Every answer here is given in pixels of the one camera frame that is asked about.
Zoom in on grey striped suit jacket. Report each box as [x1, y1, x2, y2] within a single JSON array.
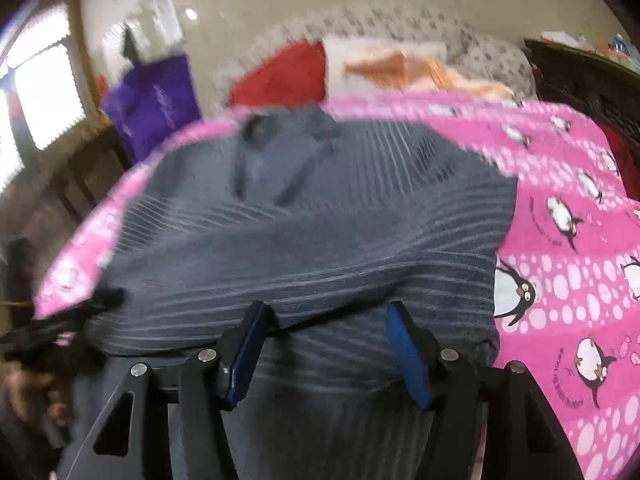
[[73, 108, 518, 479]]

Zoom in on person's left hand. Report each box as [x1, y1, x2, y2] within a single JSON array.
[[3, 364, 74, 430]]

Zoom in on pink penguin bed sheet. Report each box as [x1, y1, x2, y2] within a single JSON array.
[[31, 90, 640, 480]]

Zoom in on purple hanging bag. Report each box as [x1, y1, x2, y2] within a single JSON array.
[[102, 54, 202, 164]]

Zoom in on red pillow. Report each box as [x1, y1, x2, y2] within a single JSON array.
[[228, 40, 326, 107]]

